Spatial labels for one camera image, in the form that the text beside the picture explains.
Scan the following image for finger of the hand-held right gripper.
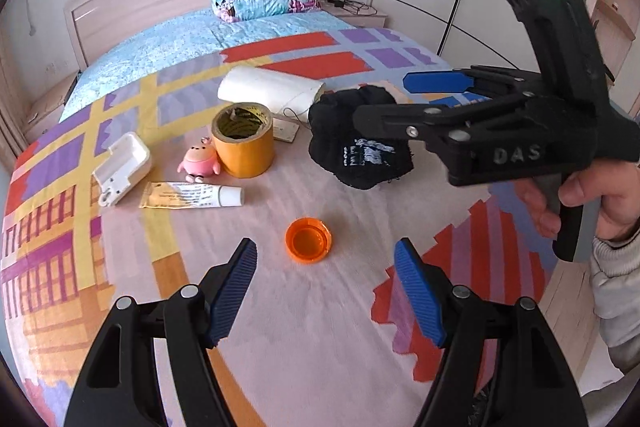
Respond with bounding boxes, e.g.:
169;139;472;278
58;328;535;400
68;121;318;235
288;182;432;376
402;65;543;106
352;92;545;144

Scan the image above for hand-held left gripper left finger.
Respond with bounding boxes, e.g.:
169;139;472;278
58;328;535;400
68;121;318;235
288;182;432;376
62;237;258;427

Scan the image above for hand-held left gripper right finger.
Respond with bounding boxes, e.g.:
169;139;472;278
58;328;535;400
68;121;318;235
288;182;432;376
393;237;591;427

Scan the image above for black knitted sock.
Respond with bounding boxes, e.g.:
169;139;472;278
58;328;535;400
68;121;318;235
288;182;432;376
307;86;416;190

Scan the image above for orange bottle cap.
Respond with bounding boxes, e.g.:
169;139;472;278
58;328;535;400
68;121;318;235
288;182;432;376
285;217;332;265

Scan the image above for pink toy keychain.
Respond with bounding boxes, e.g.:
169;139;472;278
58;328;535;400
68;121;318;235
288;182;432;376
177;137;221;184

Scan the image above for white plastic case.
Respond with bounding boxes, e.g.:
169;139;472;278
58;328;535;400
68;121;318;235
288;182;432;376
92;132;152;208

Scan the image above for person's right forearm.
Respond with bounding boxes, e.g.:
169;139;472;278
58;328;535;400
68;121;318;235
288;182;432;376
590;217;640;375

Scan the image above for person's right hand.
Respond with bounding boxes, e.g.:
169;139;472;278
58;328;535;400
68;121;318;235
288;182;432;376
515;160;640;243

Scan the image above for colourful patchwork blanket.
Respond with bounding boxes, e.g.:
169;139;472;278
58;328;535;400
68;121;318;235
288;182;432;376
0;27;571;427

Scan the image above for yellow and white ointment tube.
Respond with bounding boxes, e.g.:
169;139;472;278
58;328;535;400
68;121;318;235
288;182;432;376
138;182;244;210

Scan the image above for white paper roll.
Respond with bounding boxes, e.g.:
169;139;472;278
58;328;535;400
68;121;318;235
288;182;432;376
217;66;326;115

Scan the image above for yellow tape roll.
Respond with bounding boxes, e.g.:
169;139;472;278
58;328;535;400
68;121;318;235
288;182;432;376
211;103;275;178

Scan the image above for light blue folded quilt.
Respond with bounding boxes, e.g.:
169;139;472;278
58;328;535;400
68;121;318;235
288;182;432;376
212;0;323;24

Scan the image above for light blue bed sheet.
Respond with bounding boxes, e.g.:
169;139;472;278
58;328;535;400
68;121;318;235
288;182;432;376
60;9;361;122

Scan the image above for wooden nightstand with cables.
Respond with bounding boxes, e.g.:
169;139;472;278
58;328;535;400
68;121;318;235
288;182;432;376
320;0;388;30

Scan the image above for black power strip with cables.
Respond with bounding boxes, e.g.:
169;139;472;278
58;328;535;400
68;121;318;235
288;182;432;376
320;0;376;15

